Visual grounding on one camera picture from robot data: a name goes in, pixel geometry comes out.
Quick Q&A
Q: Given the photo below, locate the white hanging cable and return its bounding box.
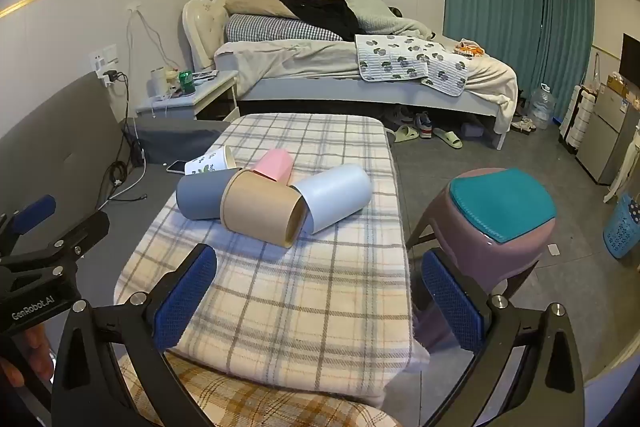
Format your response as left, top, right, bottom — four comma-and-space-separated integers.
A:
126, 2, 173, 72

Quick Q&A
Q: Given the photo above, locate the silver fridge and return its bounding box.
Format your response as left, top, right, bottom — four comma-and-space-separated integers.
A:
575, 94, 640, 186

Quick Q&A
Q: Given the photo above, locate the grey sofa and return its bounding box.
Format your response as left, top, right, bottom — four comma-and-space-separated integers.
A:
0, 71, 236, 308

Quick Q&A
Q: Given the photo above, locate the person's left hand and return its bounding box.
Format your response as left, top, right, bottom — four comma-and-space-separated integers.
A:
0, 322, 54, 389

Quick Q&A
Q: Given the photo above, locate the grey nightstand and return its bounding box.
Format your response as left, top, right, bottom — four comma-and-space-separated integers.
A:
136, 69, 240, 122

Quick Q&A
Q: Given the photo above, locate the pink cup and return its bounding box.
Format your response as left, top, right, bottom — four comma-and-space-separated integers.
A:
250, 148, 295, 186

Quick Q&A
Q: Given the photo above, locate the beige bed sheet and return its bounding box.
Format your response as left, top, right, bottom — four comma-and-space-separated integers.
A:
215, 38, 518, 132

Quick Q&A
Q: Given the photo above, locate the pair of sneakers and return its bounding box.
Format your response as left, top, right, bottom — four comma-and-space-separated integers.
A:
414, 112, 434, 140

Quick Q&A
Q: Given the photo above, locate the black clothing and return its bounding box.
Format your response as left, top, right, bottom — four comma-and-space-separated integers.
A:
275, 0, 368, 42

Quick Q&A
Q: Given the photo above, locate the leaf-print striped mat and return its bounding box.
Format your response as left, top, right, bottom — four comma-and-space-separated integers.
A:
355, 34, 470, 96

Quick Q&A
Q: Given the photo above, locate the white jar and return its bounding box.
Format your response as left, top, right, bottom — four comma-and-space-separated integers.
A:
151, 67, 169, 98

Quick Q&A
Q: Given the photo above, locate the grey-blue cup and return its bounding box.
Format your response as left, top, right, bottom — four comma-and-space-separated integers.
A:
176, 167, 240, 222

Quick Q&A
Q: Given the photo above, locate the teal seat cushion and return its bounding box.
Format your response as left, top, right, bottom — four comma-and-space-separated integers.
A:
447, 169, 558, 244

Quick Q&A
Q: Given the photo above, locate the beige plaid blanket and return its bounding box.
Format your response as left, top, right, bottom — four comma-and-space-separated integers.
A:
114, 113, 431, 408

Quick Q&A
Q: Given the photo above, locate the pale green quilt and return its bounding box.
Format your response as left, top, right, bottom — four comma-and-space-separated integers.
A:
300, 0, 436, 40

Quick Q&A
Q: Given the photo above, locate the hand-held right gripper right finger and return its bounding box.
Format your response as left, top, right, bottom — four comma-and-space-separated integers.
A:
420, 249, 588, 427

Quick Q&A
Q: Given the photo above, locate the white floor cable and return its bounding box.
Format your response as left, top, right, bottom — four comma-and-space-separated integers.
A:
100, 169, 148, 208

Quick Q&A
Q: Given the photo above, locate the white leaf-print cup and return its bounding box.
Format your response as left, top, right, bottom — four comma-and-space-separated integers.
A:
184, 146, 238, 176

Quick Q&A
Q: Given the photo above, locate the large water bottle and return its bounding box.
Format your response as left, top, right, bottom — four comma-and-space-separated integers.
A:
527, 83, 553, 130

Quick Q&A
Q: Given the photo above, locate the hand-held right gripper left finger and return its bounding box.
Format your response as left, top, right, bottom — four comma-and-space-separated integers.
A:
50, 243, 221, 427

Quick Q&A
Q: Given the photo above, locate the blue laundry basket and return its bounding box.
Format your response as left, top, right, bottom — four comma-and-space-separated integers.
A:
602, 193, 640, 260

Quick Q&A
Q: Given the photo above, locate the wall socket with black charger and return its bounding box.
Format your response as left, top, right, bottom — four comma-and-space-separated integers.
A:
95, 69, 126, 88

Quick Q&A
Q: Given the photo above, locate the orange and white packet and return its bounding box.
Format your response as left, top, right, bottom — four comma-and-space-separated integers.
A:
452, 38, 487, 58

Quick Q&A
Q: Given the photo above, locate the narrow teal curtain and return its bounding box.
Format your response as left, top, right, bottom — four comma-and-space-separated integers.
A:
540, 0, 596, 118

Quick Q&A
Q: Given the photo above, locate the tan cup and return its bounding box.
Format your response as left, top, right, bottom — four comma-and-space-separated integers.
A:
220, 168, 309, 250

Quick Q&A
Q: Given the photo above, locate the light blue cup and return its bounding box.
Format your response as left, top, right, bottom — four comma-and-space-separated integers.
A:
291, 163, 373, 236

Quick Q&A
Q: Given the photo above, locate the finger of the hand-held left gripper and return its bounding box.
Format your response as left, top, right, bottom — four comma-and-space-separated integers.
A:
0, 194, 57, 254
0, 209, 111, 280

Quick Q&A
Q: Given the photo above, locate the orange plaid cloth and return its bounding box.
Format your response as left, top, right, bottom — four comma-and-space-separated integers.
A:
117, 352, 401, 427

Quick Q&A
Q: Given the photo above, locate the cardboard box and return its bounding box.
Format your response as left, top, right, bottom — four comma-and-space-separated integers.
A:
606, 74, 632, 98

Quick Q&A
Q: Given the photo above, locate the purple plastic stool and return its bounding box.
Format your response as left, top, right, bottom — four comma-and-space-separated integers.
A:
405, 167, 558, 353

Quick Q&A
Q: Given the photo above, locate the black television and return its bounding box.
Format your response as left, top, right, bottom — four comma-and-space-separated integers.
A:
619, 33, 640, 82

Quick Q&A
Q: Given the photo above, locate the grey bed with white headboard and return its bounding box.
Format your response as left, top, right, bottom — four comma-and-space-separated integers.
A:
182, 0, 518, 151

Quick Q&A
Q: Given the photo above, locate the black cable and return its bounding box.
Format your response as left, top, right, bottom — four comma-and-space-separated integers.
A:
102, 74, 132, 208

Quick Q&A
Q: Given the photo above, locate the checked pillow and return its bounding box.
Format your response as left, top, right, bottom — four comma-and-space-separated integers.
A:
225, 13, 346, 42

